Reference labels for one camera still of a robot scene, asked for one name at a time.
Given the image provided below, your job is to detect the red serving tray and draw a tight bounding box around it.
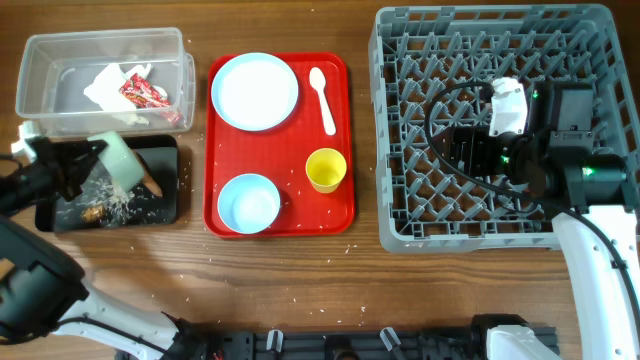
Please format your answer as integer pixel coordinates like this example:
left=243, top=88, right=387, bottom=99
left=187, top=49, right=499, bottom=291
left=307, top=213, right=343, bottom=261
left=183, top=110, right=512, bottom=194
left=202, top=52, right=355, bottom=239

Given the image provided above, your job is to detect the white napkin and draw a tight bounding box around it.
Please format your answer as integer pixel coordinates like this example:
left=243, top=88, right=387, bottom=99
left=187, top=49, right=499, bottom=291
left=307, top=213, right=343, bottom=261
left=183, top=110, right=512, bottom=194
left=84, top=63, right=152, bottom=126

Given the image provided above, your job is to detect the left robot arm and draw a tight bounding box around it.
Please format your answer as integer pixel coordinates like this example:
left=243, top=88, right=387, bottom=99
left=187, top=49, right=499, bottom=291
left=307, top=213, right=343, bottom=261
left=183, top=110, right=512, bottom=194
left=1, top=132, right=210, bottom=359

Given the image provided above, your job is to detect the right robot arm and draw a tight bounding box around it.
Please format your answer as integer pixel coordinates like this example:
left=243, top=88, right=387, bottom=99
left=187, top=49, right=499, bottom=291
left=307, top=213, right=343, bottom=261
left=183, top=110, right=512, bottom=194
left=445, top=78, right=639, bottom=359

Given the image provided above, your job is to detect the brown carrot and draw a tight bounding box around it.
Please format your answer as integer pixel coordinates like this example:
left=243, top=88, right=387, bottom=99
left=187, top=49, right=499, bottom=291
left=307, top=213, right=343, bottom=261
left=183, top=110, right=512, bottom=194
left=135, top=152, right=163, bottom=198

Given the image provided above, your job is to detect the small light blue bowl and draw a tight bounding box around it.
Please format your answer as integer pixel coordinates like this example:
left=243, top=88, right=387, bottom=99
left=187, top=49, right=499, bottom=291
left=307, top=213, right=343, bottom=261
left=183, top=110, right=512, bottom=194
left=217, top=173, right=281, bottom=235

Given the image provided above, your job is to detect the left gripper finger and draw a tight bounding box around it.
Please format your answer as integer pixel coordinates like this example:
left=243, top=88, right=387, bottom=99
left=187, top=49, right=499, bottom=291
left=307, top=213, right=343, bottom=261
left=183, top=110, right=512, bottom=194
left=59, top=155, right=99, bottom=201
left=59, top=140, right=108, bottom=160

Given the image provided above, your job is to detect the large light blue plate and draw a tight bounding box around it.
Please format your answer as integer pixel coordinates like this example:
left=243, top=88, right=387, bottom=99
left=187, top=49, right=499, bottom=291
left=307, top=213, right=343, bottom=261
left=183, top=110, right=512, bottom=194
left=210, top=52, right=299, bottom=132

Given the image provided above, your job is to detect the brown food scrap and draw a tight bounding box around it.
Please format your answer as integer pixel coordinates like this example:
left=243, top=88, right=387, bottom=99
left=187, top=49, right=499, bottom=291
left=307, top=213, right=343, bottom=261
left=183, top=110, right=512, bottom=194
left=81, top=205, right=107, bottom=223

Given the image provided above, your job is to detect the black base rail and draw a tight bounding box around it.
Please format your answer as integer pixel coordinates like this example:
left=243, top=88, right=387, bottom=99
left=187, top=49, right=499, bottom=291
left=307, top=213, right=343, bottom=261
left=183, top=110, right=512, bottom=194
left=114, top=327, right=561, bottom=360

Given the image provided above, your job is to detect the white plastic spoon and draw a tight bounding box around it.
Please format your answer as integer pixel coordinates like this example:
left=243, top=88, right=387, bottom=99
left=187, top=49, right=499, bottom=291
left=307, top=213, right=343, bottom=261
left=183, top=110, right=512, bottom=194
left=309, top=67, right=337, bottom=136

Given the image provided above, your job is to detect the black waste tray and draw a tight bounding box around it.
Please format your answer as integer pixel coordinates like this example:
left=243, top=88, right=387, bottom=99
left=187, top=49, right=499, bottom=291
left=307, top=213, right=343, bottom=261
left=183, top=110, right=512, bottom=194
left=34, top=135, right=179, bottom=233

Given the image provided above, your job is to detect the grey dishwasher rack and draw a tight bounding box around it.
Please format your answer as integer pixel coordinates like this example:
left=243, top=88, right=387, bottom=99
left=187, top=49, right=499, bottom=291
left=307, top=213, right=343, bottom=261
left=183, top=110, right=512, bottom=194
left=369, top=4, right=639, bottom=253

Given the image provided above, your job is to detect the green bowl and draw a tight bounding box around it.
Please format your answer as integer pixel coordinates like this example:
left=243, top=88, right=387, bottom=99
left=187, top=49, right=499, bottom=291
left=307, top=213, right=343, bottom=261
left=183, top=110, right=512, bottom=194
left=87, top=131, right=145, bottom=192

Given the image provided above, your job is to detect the red snack wrapper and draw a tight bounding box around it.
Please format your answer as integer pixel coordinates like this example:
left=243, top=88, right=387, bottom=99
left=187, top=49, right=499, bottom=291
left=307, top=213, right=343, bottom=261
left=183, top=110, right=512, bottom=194
left=118, top=73, right=183, bottom=125

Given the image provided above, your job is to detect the yellow plastic cup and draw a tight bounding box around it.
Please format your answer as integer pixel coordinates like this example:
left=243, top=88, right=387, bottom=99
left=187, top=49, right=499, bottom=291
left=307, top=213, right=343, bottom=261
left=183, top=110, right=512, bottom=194
left=305, top=148, right=347, bottom=194

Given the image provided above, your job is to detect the clear plastic waste bin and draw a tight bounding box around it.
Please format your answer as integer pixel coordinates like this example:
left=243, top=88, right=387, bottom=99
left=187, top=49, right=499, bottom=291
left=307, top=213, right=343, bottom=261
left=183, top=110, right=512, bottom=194
left=15, top=27, right=196, bottom=138

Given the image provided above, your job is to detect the white rice pile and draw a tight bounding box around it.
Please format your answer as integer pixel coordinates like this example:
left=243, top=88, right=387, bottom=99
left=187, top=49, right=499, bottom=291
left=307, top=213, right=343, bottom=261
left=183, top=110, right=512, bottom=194
left=54, top=179, right=161, bottom=232

